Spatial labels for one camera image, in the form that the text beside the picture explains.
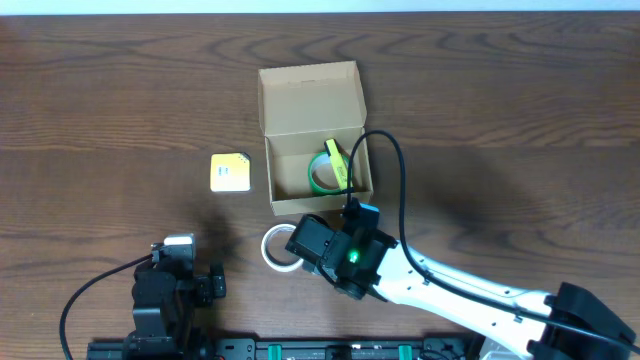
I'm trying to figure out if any open cardboard box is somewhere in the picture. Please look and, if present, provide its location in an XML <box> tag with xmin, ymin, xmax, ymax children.
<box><xmin>258</xmin><ymin>61</ymin><xmax>373</xmax><ymax>215</ymax></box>

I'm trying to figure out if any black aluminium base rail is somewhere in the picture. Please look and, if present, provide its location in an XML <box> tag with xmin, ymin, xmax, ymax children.
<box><xmin>86</xmin><ymin>337</ymin><xmax>481</xmax><ymax>360</ymax></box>

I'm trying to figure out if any green tape roll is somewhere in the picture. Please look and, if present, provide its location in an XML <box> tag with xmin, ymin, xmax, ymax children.
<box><xmin>307</xmin><ymin>152</ymin><xmax>346</xmax><ymax>196</ymax></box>

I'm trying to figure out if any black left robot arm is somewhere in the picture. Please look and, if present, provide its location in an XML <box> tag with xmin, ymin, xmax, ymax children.
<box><xmin>122</xmin><ymin>244</ymin><xmax>226</xmax><ymax>359</ymax></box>

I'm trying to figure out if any white tape roll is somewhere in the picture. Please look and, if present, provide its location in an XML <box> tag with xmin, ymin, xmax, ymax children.
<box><xmin>260</xmin><ymin>222</ymin><xmax>306</xmax><ymax>273</ymax></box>

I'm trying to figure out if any yellow sticky note pad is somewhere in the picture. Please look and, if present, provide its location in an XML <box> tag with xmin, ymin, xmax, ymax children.
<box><xmin>210</xmin><ymin>153</ymin><xmax>251</xmax><ymax>192</ymax></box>

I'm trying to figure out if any yellow highlighter marker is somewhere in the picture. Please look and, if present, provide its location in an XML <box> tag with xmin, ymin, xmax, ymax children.
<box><xmin>324</xmin><ymin>139</ymin><xmax>348</xmax><ymax>191</ymax></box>

